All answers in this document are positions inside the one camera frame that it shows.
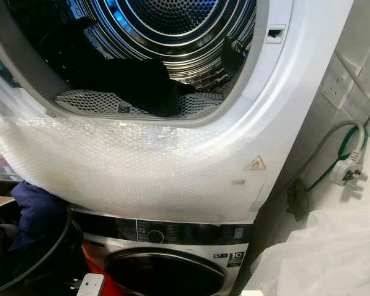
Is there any white wall cable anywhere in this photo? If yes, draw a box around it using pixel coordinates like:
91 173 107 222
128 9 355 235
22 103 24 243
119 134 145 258
335 52 370 94

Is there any black laundry basket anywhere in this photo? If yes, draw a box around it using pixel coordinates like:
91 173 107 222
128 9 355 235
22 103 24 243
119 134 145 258
0 199 85 296

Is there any grey power cable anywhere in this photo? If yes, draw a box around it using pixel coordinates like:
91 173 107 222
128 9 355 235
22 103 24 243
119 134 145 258
295 120 369 186

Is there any black garment with white print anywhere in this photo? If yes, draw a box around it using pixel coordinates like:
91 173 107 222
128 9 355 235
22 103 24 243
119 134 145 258
0 221 20 292

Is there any washer warranty sticker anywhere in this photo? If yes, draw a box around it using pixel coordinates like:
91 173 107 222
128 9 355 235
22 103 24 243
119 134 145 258
212 250 247 269

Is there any translucent white plastic sheet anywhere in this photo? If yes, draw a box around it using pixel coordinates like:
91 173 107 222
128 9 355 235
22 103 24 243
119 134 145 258
239 208 370 296

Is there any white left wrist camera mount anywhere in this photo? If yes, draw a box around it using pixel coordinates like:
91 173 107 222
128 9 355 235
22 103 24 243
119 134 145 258
76 273 105 296

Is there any grey mesh lint filter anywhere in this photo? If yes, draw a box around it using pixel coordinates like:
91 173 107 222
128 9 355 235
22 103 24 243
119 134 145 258
54 89 227 117

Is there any dark round washer door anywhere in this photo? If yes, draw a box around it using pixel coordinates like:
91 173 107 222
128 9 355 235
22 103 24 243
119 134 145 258
103 246 230 296

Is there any red cloth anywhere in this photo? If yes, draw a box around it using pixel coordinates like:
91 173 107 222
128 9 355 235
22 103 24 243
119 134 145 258
83 243 119 296

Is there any white washing machine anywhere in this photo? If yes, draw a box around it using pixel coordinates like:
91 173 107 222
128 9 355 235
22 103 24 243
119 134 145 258
68 208 258 296

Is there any white tumble dryer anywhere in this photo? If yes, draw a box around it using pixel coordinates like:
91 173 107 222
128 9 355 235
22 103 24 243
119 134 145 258
0 0 357 226

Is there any steel dryer drum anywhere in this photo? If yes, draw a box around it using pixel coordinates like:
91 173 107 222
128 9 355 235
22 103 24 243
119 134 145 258
5 0 258 101

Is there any green cable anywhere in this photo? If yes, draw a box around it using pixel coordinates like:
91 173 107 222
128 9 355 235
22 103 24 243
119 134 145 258
307 125 366 192

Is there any clear bubble wrap sheet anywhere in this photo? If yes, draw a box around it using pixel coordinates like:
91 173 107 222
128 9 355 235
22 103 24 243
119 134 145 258
0 116 270 224

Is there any black washer control knob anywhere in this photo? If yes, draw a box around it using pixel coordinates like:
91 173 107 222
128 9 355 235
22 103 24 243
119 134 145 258
147 229 165 245

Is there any navy blue garment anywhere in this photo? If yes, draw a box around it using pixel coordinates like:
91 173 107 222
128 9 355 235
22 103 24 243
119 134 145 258
9 180 70 252

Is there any dark drum lifter paddle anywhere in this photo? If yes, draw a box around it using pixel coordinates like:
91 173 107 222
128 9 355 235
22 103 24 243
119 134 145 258
221 36 248 76

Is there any black wall bracket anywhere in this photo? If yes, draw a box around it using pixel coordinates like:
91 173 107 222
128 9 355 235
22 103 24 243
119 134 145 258
286 178 313 222

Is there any white wall socket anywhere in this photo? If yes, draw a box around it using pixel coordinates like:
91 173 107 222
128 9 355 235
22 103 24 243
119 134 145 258
320 73 356 110

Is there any yellow triangle warning sticker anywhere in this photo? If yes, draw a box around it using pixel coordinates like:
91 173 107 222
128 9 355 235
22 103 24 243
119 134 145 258
244 155 268 172

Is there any white power plug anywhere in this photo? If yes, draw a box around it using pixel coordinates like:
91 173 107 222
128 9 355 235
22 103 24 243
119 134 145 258
329 157 368 187

